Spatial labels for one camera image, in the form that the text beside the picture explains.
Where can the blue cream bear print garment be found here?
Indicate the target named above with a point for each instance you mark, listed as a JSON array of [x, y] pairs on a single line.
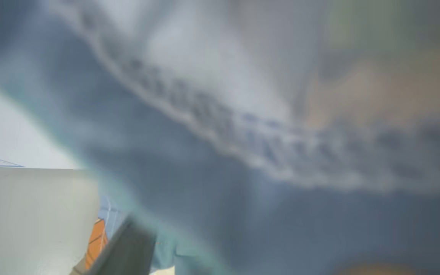
[[243, 152]]

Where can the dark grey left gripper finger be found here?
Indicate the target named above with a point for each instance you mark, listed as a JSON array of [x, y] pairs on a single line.
[[128, 252]]

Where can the white front-load washing machine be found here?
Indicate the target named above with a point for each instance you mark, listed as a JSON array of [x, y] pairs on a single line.
[[6, 126]]

